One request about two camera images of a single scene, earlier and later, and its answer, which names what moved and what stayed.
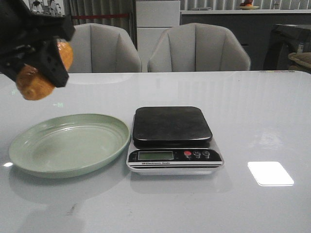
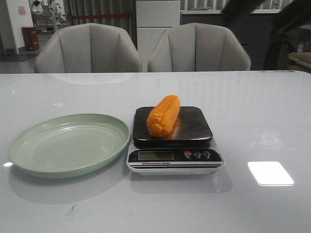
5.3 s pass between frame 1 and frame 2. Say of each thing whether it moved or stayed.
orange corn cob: moved
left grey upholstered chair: stayed
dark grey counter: stayed
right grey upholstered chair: stayed
